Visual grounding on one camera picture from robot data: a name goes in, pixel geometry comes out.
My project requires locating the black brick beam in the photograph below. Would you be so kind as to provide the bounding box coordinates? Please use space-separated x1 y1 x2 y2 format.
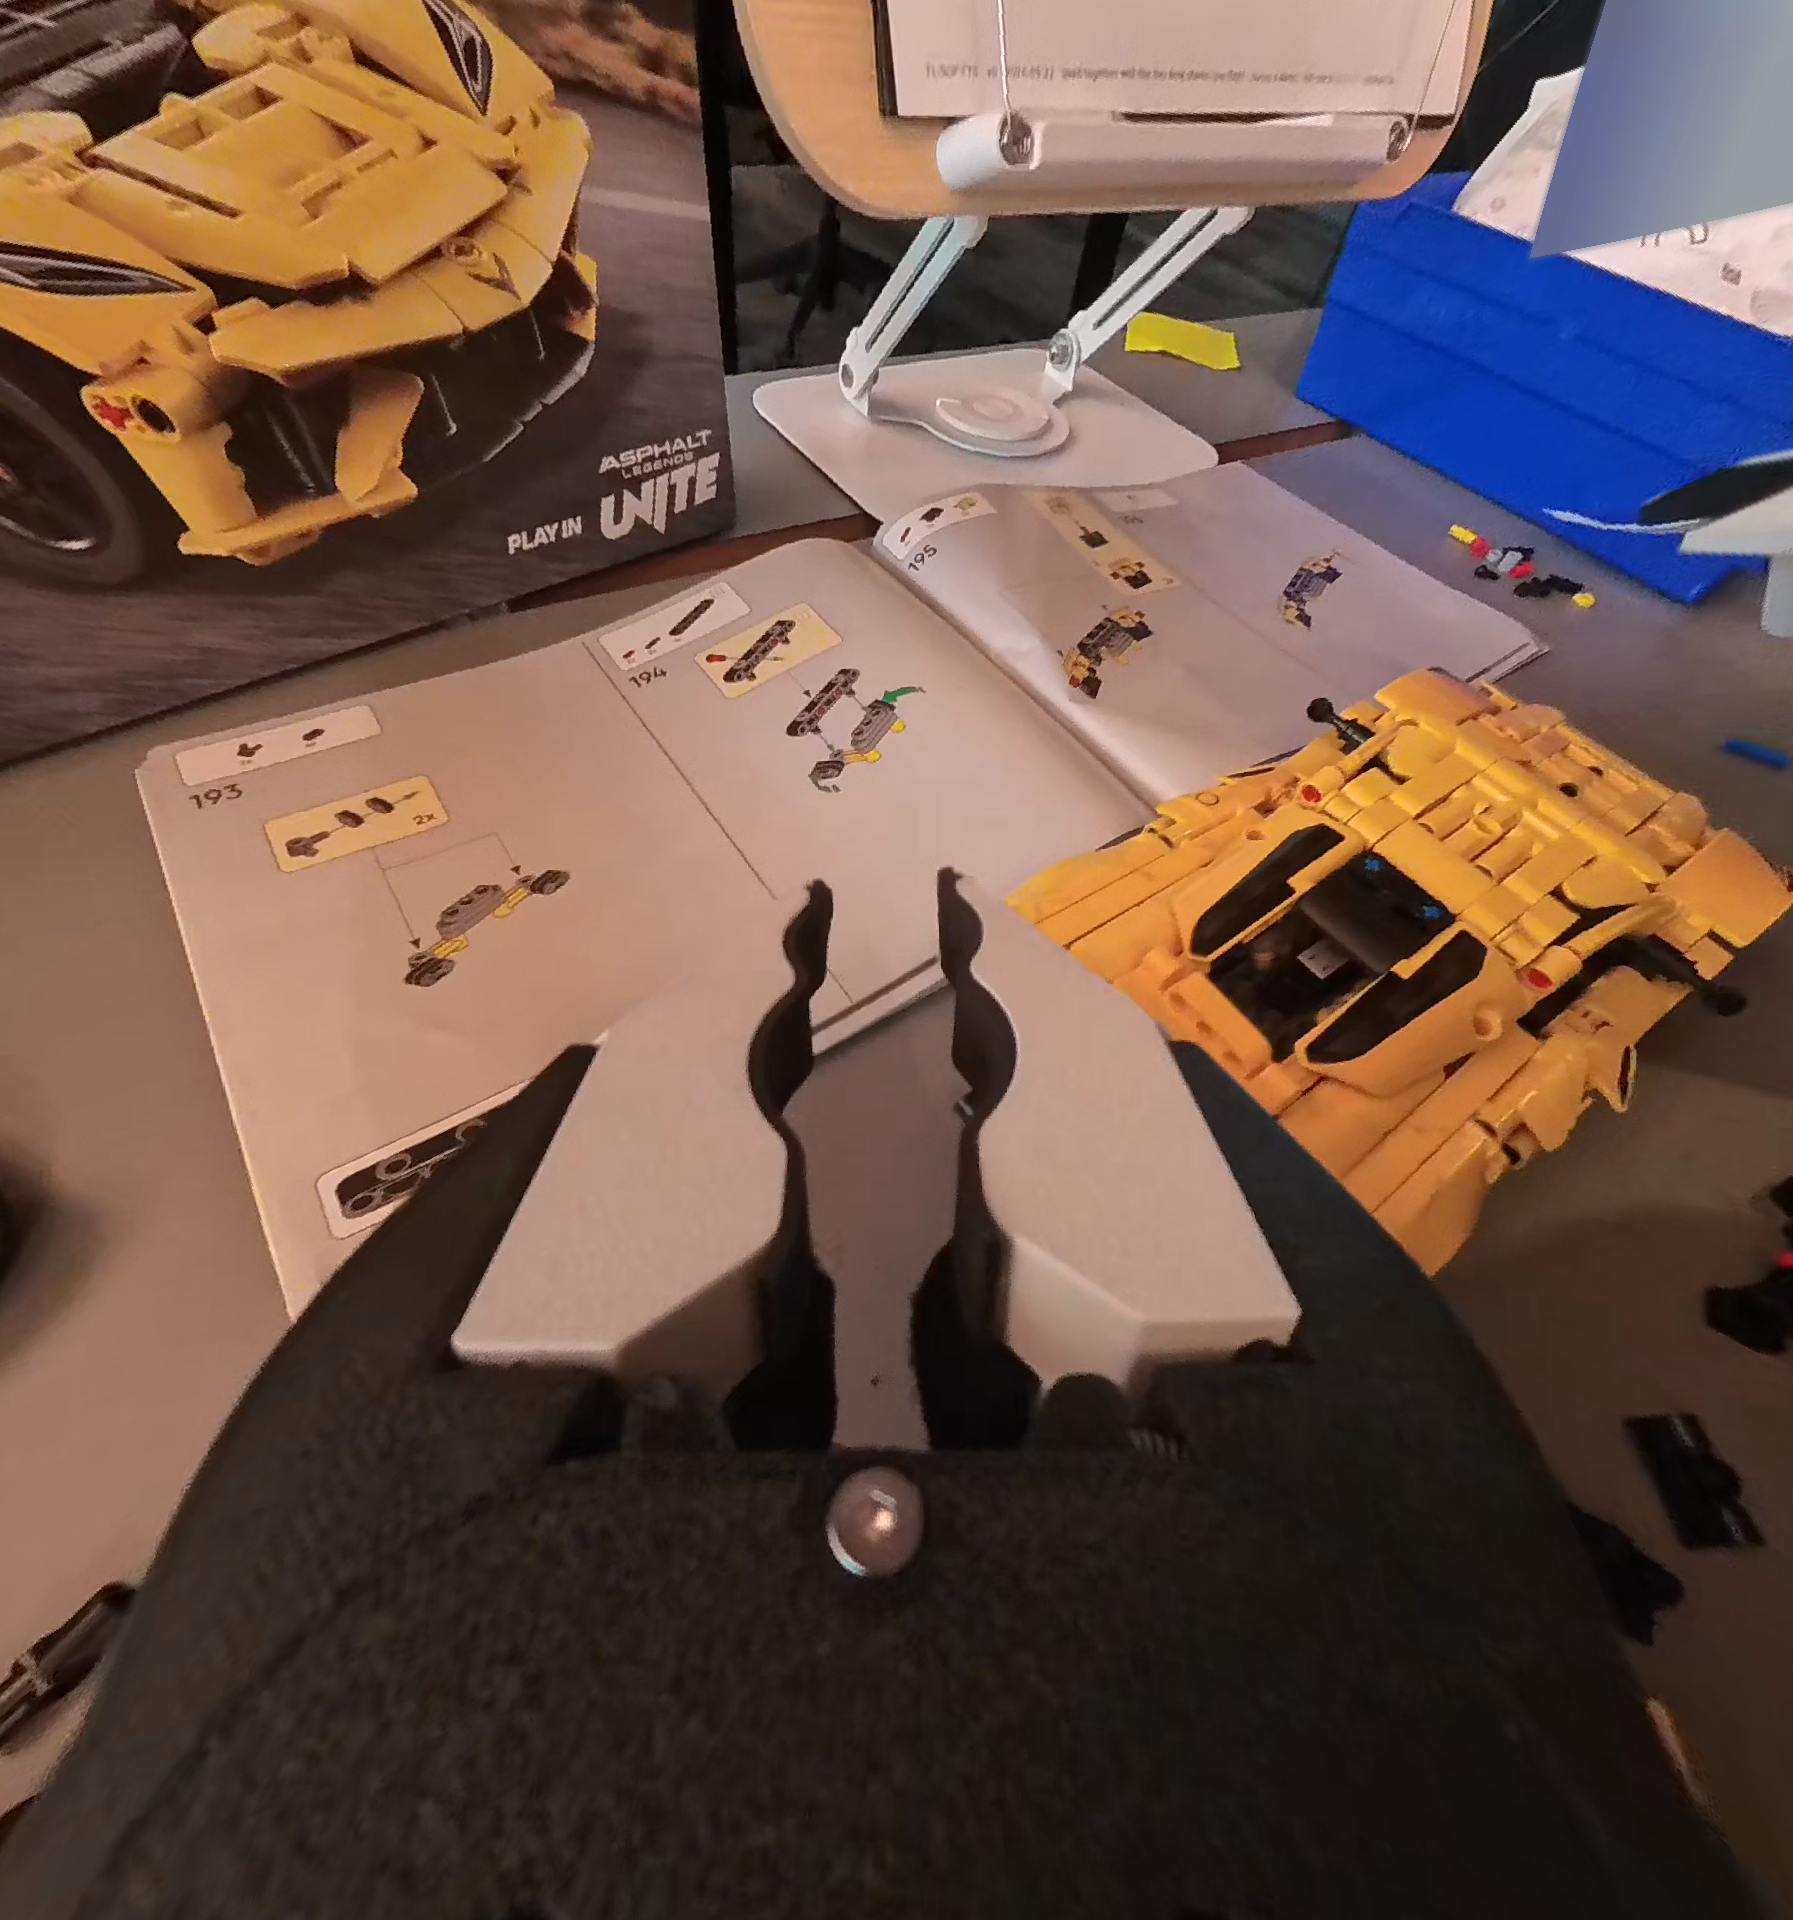
1703 1176 1793 1359

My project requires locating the open instruction booklet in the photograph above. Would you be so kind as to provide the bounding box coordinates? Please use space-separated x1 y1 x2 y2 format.
134 480 1548 1321

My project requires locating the yellow toy brick car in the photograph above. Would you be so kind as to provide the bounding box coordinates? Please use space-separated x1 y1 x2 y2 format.
1009 668 1793 1278

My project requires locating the patterned paper bag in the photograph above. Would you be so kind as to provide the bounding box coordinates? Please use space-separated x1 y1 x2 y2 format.
1457 68 1793 530

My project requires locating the printed instruction sheet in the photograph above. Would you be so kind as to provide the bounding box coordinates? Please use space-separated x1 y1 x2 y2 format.
873 0 1489 124

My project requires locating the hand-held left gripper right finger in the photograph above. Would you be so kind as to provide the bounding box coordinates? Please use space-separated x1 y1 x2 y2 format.
932 868 1303 1397

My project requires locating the wooden book stand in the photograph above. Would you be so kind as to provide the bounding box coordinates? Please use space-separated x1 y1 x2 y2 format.
730 0 1497 490

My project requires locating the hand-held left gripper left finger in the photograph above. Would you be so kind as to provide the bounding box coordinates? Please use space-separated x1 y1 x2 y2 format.
451 883 836 1426

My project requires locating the toy car box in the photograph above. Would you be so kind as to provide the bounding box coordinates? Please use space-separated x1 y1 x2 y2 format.
0 0 736 789

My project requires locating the dark brick axle piece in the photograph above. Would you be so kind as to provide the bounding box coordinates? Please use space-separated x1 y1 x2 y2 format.
0 1582 134 1767

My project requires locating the black flat brick piece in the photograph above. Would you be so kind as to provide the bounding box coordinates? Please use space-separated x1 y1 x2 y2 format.
1623 1410 1767 1555

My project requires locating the blue plastic bin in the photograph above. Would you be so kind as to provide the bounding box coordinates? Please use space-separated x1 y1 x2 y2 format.
1297 171 1793 606

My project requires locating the grey desk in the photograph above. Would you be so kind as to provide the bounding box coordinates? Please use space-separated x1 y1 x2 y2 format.
0 308 1793 1920

